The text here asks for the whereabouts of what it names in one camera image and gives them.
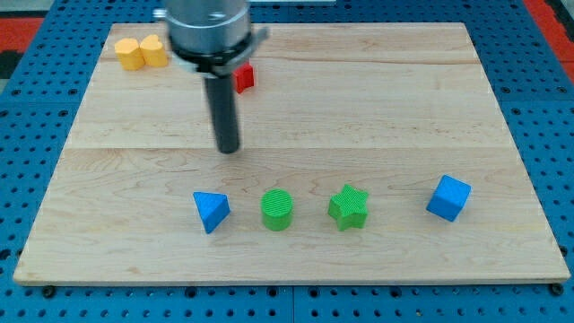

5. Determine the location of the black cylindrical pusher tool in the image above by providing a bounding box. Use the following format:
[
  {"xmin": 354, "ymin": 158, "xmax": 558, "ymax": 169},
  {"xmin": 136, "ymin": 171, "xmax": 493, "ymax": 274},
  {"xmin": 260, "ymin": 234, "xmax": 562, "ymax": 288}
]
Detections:
[{"xmin": 204, "ymin": 75, "xmax": 240, "ymax": 154}]

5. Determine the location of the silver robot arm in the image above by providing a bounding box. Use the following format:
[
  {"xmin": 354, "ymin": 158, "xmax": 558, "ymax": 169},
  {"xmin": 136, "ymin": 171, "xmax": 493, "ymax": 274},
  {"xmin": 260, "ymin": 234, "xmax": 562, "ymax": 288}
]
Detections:
[{"xmin": 152, "ymin": 0, "xmax": 269, "ymax": 154}]

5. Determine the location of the green star block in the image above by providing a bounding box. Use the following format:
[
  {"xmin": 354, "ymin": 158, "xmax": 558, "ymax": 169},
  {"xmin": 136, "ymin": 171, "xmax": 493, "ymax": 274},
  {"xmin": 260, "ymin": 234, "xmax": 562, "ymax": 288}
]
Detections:
[{"xmin": 327, "ymin": 184, "xmax": 369, "ymax": 231}]

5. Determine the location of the red block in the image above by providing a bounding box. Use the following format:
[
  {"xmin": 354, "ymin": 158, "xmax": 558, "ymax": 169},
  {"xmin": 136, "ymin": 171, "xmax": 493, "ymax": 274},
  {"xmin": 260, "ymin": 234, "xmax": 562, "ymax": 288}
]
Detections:
[{"xmin": 232, "ymin": 62, "xmax": 255, "ymax": 93}]

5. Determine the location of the yellow heart block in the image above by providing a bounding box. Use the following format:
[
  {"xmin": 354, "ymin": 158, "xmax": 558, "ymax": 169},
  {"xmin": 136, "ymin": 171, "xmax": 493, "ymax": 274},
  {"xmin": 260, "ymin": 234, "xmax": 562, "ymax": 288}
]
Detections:
[{"xmin": 140, "ymin": 34, "xmax": 169, "ymax": 67}]

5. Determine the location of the yellow hexagon block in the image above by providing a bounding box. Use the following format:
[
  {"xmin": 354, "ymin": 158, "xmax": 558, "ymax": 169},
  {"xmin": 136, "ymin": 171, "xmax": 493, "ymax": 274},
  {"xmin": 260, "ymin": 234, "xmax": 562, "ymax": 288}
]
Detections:
[{"xmin": 114, "ymin": 38, "xmax": 145, "ymax": 71}]

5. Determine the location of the blue triangle block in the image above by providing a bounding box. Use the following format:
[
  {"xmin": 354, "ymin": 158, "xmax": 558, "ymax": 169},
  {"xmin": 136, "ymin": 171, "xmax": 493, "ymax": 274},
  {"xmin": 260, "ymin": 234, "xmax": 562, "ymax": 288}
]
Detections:
[{"xmin": 193, "ymin": 192, "xmax": 230, "ymax": 234}]

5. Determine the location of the green cylinder block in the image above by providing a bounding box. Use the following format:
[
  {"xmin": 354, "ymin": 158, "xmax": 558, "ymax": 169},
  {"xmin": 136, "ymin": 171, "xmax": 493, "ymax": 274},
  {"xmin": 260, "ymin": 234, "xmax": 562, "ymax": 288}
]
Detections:
[{"xmin": 260, "ymin": 188, "xmax": 293, "ymax": 231}]

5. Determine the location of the wooden board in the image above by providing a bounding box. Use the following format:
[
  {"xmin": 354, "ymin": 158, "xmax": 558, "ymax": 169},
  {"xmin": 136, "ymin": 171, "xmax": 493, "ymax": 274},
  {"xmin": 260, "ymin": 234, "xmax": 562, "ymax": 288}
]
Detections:
[{"xmin": 13, "ymin": 22, "xmax": 570, "ymax": 286}]

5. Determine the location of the blue cube block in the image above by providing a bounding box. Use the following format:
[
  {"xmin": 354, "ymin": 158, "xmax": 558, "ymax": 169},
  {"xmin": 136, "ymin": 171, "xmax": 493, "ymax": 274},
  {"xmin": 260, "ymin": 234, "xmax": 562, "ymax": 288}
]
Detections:
[{"xmin": 426, "ymin": 174, "xmax": 472, "ymax": 222}]

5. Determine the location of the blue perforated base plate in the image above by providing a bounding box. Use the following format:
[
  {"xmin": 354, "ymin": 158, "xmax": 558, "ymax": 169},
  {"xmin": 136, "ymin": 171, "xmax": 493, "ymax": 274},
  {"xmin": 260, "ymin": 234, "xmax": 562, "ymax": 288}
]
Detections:
[{"xmin": 1, "ymin": 0, "xmax": 573, "ymax": 322}]

